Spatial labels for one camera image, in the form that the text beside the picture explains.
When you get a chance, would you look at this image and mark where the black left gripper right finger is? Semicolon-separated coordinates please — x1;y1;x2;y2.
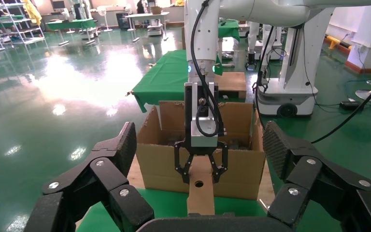
262;120;371;232

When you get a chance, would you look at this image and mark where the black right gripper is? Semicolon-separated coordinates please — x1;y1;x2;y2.
173;84;229;186

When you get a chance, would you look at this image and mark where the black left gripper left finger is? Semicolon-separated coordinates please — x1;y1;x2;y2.
24;121;155;232

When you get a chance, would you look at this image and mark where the small brown cardboard box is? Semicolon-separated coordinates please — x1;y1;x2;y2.
187;153;215;216

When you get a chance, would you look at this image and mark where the large open cardboard carton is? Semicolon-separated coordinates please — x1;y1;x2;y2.
136;100;267;201

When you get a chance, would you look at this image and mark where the black power adapter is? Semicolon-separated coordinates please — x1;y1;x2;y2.
340;101;365;112

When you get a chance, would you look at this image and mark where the white wheeled robot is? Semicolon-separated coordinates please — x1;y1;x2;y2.
254;8;335;117

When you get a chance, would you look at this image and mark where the green tablecloth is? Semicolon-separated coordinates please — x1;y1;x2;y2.
131;49;224;113

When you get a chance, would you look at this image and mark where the small green covered table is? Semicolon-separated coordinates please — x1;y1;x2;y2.
218;19;240;42

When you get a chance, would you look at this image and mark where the yellow floor barrier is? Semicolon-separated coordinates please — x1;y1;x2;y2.
326;35;349;54

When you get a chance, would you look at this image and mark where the white table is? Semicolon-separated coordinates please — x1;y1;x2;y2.
125;12;170;41

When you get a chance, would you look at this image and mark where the long green covered table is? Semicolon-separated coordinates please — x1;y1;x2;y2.
45;18;97;33

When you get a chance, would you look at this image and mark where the yellow hanging garment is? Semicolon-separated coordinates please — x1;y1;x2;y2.
23;0;42;27

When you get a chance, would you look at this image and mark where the long black cable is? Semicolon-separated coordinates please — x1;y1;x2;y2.
255;25;371;144

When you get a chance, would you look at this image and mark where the thin black camera cable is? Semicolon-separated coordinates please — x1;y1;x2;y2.
190;0;225;138

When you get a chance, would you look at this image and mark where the white pedestal fan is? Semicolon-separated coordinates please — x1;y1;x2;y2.
96;4;113;33

